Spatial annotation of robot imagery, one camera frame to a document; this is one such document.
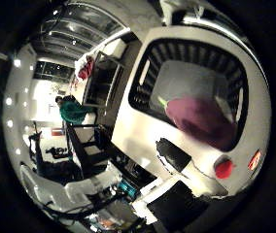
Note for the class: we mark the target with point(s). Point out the purple eggplant toy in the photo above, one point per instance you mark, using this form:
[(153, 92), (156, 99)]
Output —
[(202, 122)]

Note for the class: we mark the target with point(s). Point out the red tomato toy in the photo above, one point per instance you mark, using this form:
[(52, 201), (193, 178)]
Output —
[(224, 169)]

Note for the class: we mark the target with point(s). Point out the black plastic basket container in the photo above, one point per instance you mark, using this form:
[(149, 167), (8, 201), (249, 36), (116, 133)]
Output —
[(193, 77)]

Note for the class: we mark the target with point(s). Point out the person in teal shirt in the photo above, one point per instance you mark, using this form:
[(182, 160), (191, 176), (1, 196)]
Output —
[(71, 110)]

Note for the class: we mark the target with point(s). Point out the red cloth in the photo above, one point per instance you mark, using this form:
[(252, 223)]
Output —
[(86, 68)]

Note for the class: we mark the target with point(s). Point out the black frame chair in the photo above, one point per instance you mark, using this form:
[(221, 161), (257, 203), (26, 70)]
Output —
[(86, 149)]

